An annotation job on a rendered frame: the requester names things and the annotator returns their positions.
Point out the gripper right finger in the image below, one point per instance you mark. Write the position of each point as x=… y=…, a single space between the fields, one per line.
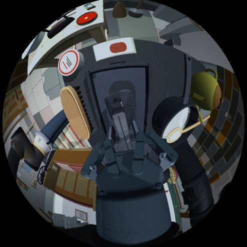
x=164 y=154

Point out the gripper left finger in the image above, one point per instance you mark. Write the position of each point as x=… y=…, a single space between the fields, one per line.
x=100 y=152

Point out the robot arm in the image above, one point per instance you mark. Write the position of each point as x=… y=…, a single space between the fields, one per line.
x=29 y=150

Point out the grey sad iron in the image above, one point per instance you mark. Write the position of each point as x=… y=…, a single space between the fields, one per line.
x=119 y=113

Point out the dark grey hotplate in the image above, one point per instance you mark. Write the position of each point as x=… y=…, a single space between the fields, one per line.
x=100 y=83

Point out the grey trivet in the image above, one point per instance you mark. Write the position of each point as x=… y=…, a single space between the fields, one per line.
x=121 y=84

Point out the wooden spoon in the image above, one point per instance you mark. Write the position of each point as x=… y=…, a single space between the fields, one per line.
x=174 y=135

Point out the striped green red cloth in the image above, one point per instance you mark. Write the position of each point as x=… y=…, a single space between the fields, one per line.
x=69 y=138

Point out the black saucepan with white inside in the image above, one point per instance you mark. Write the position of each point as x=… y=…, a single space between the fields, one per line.
x=173 y=117

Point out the black stovepipe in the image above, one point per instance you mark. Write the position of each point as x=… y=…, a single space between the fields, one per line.
x=194 y=179

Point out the brown wooden cabinet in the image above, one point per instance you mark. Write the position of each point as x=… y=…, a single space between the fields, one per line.
x=71 y=181

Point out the tan black-bristled scrub brush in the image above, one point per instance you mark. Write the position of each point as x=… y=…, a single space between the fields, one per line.
x=74 y=112

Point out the black hand wheel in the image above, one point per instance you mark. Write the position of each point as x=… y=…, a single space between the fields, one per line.
x=41 y=174

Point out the olive green kettle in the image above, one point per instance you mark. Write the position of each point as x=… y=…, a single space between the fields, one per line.
x=202 y=88

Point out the dark grey stove body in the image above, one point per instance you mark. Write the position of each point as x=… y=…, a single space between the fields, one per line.
x=164 y=77

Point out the white round red-ringed dial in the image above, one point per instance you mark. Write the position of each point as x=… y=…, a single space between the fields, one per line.
x=68 y=62

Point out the cream table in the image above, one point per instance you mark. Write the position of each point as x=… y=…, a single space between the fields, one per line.
x=58 y=44

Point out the black oblong pan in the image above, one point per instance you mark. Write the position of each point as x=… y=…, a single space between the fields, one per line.
x=60 y=27

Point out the red round disc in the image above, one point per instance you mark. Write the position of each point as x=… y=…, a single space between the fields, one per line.
x=86 y=18

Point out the brown bell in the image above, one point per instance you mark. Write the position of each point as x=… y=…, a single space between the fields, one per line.
x=119 y=10

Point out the small framed picture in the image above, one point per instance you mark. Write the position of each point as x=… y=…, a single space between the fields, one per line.
x=89 y=6

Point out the framed wall sign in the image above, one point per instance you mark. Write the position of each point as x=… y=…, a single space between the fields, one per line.
x=81 y=214

